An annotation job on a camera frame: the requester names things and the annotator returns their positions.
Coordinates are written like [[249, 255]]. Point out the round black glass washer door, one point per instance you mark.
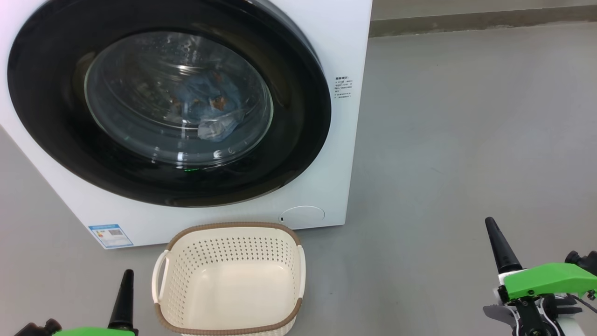
[[51, 116]]

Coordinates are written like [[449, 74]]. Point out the small printed text label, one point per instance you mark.
[[343, 87]]

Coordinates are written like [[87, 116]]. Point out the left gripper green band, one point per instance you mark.
[[98, 332]]

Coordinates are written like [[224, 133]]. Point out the round filter cover panel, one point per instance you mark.
[[303, 217]]

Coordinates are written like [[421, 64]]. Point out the grey wall baseboard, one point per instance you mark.
[[485, 21]]

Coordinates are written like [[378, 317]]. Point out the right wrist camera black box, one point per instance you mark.
[[585, 261]]

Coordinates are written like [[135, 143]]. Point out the blue energy label sticker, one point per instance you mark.
[[111, 235]]

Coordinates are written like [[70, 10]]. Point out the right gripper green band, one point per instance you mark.
[[545, 280]]

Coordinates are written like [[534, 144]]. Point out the white front-load washing machine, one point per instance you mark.
[[345, 154]]

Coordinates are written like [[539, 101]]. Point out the cream perforated laundry basket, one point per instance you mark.
[[233, 289]]

